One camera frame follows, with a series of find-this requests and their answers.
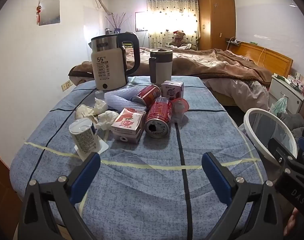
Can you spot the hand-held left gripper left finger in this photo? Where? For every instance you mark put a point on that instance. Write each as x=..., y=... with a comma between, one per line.
x=84, y=177

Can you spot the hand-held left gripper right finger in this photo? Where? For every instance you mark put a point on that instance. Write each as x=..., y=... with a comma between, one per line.
x=217, y=180

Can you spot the white round waste bin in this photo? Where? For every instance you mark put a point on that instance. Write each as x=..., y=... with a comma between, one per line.
x=249, y=130

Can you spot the white printed paper cup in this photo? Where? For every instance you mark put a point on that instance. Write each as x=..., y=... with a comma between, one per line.
x=83, y=136

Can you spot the white tissue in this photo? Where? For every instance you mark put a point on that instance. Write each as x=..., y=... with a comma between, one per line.
x=106, y=120
x=100, y=106
x=83, y=111

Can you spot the pink and red carton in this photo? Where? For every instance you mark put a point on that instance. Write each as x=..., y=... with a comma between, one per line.
x=128, y=123

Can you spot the clear plastic jelly cup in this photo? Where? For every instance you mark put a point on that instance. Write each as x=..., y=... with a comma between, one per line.
x=180, y=108

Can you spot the white foam net sleeve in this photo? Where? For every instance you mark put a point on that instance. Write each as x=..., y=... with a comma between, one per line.
x=116, y=100

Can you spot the red drink can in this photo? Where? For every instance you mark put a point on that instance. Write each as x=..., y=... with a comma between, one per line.
x=160, y=115
x=148, y=95

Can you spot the purple drink carton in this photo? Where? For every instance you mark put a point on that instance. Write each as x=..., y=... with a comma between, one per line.
x=172, y=90

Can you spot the person's right hand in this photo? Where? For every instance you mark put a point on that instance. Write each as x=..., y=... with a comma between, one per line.
x=291, y=221

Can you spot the grey padded jacket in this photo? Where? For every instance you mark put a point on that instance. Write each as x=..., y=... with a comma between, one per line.
x=292, y=122

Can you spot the translucent bin liner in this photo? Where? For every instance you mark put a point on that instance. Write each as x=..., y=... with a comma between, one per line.
x=269, y=127

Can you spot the green plastic bag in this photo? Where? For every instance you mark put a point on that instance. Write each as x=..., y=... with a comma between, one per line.
x=279, y=105

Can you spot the white nightstand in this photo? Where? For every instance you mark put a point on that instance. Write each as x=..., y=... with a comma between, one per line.
x=289, y=95

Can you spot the blue checked tablecloth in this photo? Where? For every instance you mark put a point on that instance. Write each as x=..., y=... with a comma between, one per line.
x=142, y=180

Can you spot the pile of nightstand clutter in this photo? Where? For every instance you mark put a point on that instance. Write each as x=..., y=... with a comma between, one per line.
x=300, y=82

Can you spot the pink quilt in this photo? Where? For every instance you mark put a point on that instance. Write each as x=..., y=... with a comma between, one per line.
x=242, y=92

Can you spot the small clear plastic bottle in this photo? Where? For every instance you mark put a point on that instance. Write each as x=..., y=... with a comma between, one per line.
x=99, y=95

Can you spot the white electric kettle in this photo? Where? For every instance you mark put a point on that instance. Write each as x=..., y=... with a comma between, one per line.
x=108, y=67

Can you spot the brown blanket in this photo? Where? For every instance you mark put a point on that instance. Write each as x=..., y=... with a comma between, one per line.
x=192, y=65

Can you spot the grey and white mug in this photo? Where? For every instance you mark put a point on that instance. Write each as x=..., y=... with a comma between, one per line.
x=162, y=70

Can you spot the brown teddy bear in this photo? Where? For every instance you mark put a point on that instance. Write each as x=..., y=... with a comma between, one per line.
x=178, y=38

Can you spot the wooden wardrobe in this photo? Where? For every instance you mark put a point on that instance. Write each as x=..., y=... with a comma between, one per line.
x=217, y=17

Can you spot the vase with purple branches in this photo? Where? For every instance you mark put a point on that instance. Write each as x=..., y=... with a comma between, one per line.
x=116, y=26

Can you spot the red hanging ornament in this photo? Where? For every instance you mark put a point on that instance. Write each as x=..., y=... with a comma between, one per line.
x=38, y=13

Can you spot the air conditioner pipe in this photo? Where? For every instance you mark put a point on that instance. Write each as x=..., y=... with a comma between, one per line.
x=101, y=2

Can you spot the patterned window curtain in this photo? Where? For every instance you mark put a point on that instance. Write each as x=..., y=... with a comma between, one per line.
x=172, y=5

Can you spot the wall power socket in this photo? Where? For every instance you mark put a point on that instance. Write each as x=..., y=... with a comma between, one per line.
x=66, y=85

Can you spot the small bedside wall shelf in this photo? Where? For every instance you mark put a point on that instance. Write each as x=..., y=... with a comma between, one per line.
x=232, y=41

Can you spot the silver wall sheet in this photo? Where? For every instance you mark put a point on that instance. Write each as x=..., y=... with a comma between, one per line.
x=50, y=12

